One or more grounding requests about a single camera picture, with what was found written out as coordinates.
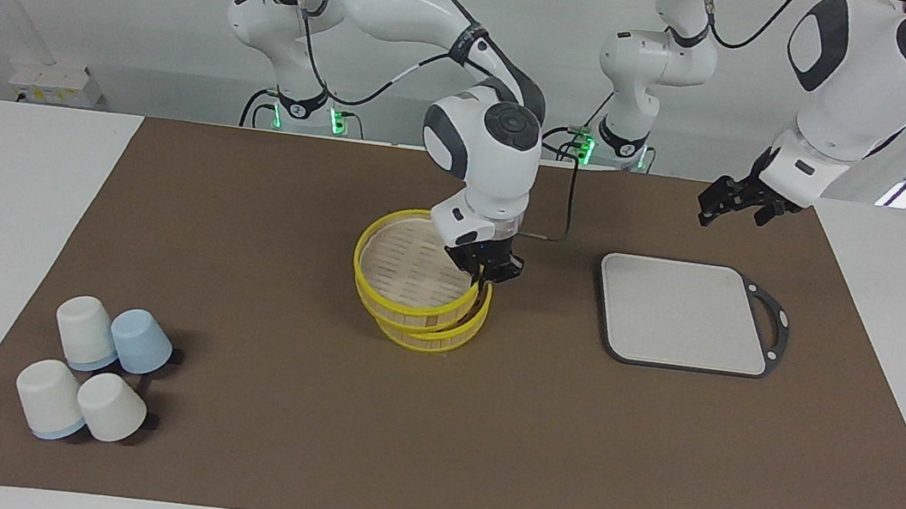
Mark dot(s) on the yellow rimmed bamboo steamer tier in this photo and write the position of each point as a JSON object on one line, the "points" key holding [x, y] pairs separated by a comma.
{"points": [[434, 341], [402, 313]]}

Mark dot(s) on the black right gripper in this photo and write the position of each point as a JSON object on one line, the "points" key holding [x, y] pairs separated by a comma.
{"points": [[481, 254]]}

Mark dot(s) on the white wall socket box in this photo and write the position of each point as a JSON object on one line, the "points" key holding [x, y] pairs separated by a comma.
{"points": [[55, 84]]}

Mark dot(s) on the light blue plastic cup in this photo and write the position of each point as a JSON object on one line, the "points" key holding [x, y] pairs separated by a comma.
{"points": [[141, 342]]}

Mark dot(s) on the white plastic cup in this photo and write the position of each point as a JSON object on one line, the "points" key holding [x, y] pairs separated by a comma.
{"points": [[86, 330], [110, 409], [50, 400]]}

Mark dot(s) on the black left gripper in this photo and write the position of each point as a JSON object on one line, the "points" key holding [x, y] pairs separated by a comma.
{"points": [[759, 188]]}

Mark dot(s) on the brown table mat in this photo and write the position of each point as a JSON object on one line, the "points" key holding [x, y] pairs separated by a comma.
{"points": [[396, 438]]}

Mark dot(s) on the white cutting board grey rim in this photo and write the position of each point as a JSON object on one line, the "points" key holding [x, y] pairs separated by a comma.
{"points": [[679, 313]]}

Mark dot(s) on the white mesh steamer liner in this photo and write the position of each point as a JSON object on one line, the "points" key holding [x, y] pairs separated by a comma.
{"points": [[409, 262]]}

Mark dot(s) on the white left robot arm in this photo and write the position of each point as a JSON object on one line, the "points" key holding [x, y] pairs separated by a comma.
{"points": [[854, 88]]}

